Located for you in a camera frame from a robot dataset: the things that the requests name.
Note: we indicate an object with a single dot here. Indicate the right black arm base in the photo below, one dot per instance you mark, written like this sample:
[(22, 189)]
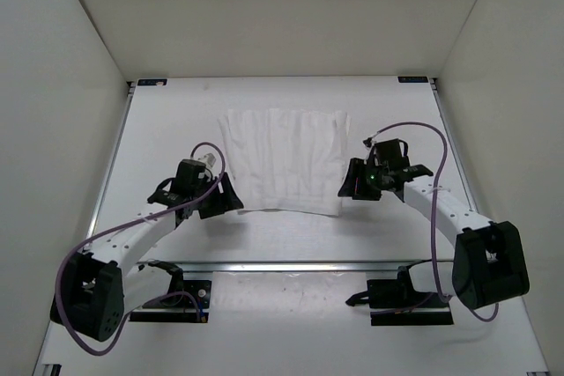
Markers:
[(395, 303)]

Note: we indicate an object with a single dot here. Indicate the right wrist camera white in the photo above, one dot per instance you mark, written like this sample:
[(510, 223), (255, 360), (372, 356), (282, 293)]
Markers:
[(371, 142)]

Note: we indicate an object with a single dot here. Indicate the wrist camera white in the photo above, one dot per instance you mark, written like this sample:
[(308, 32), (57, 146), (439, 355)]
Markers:
[(371, 142), (207, 161)]

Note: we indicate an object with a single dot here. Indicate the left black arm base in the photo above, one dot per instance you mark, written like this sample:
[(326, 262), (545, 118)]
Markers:
[(187, 300)]

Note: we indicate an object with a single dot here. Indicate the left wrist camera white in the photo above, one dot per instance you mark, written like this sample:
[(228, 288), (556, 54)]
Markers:
[(207, 161)]

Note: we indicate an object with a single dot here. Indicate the right blue corner label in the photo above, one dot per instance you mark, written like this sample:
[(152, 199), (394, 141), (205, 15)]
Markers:
[(412, 79)]

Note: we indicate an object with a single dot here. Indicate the blue corner label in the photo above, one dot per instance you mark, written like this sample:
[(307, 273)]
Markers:
[(412, 79), (152, 82)]

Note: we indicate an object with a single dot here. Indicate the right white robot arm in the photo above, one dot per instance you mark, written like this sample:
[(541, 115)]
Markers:
[(488, 266)]

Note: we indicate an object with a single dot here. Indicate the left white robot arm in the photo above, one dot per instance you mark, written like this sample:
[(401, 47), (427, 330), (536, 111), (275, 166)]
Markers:
[(106, 279)]

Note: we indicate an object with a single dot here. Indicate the aluminium front rail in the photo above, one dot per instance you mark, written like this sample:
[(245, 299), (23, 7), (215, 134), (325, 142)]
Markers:
[(293, 267)]

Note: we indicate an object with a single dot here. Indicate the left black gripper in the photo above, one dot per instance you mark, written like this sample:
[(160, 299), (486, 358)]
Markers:
[(227, 199)]

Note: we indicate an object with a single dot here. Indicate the white pleated skirt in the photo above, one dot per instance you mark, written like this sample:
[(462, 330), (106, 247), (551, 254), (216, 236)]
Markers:
[(292, 160)]

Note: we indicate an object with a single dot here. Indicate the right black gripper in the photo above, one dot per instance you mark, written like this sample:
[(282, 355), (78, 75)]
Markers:
[(353, 187)]

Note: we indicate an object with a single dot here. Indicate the left blue corner label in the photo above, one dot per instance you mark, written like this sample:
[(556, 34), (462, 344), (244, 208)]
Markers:
[(152, 82)]

